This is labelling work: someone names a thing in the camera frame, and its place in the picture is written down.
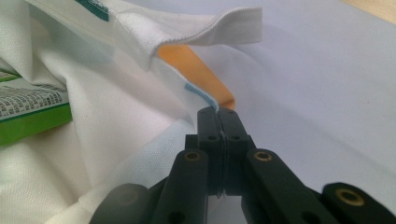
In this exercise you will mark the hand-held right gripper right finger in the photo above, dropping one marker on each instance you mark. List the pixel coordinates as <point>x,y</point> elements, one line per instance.
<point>233,140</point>

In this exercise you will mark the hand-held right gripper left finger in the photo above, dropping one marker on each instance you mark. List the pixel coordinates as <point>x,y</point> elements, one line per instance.
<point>211,137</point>

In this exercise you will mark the white tote bag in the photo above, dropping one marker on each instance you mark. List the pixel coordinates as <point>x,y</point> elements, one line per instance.
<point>109,109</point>

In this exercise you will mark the green printed box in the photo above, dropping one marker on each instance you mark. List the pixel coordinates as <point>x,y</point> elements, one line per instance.
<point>31,124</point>

